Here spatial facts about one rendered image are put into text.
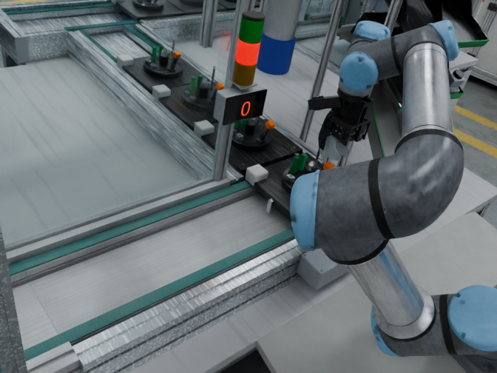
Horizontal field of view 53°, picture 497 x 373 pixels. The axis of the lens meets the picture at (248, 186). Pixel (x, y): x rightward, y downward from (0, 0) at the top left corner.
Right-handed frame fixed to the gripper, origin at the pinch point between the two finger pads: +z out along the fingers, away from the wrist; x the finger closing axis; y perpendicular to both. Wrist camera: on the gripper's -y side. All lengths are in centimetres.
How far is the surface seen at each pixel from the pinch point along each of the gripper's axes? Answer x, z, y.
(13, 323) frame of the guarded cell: -82, -10, 18
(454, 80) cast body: 41.3, -16.8, 5.2
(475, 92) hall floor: 363, 109, -111
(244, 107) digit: -19.4, -12.0, -12.3
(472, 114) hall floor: 318, 109, -88
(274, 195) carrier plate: -10.8, 11.5, -4.1
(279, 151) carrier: 4.5, 11.5, -19.1
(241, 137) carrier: -5.3, 8.2, -26.1
